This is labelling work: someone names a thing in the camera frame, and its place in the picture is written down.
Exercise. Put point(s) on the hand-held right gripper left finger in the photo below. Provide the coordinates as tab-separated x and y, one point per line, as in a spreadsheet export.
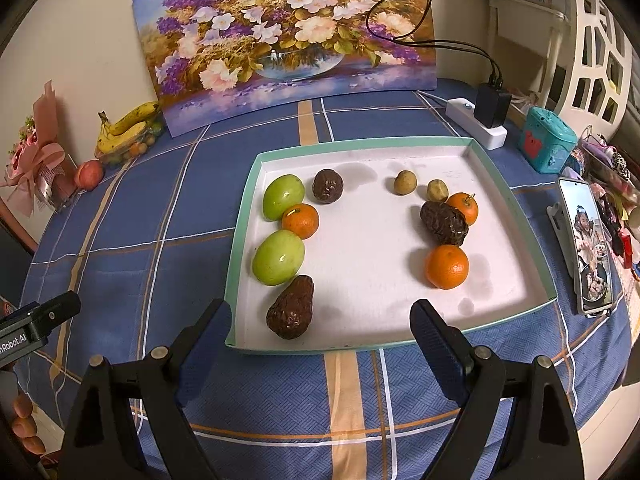
205	355

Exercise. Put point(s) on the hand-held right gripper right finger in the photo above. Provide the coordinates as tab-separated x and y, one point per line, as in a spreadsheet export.
440	355

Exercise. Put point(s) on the mandarin orange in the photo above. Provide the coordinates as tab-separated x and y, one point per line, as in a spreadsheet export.
446	267
466	206
300	222

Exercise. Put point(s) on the dark brown wrinkled fruit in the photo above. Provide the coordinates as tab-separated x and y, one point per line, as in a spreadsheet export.
442	222
327	186
290	310

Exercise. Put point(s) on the white tray with teal rim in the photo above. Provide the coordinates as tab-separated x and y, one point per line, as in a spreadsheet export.
370	270

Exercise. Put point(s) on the green oval fruit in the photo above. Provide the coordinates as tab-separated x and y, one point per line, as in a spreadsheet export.
282	197
277	257

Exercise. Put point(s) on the small brown longan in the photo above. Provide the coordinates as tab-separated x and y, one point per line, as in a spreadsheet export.
405	182
437	190

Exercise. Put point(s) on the person's left hand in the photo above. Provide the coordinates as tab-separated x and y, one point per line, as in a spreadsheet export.
24	427

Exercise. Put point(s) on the dark wooden furniture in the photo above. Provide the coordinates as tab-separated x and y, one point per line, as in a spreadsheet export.
12	260

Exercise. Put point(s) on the blue plaid tablecloth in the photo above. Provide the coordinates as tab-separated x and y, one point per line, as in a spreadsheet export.
175	210

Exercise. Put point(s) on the red apple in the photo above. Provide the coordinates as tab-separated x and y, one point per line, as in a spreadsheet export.
89	175

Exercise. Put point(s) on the pink wrapped flower bouquet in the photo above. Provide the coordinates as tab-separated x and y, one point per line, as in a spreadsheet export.
40	160

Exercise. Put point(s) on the white phone stand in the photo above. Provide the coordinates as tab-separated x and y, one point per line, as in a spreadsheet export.
557	225

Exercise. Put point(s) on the smartphone with lit screen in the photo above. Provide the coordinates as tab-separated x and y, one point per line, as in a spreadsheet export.
590	250

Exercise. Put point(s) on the clear plastic fruit container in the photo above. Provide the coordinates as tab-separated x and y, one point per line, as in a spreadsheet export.
135	149

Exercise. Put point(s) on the yellow banana bunch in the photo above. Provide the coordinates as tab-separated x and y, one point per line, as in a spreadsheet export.
132	117

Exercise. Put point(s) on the teal plastic toy box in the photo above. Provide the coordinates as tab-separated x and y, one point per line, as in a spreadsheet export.
547	145

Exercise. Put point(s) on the white power strip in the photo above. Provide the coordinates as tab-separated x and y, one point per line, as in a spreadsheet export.
462	110

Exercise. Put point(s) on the black charger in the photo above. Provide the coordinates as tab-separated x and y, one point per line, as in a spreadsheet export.
492	105

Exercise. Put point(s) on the leopard print pouch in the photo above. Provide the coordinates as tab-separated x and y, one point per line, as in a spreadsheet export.
620	162

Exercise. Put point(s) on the flower painting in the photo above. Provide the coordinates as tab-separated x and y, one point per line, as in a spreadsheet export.
275	35

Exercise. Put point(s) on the white wooden rack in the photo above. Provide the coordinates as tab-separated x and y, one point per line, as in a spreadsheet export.
525	2

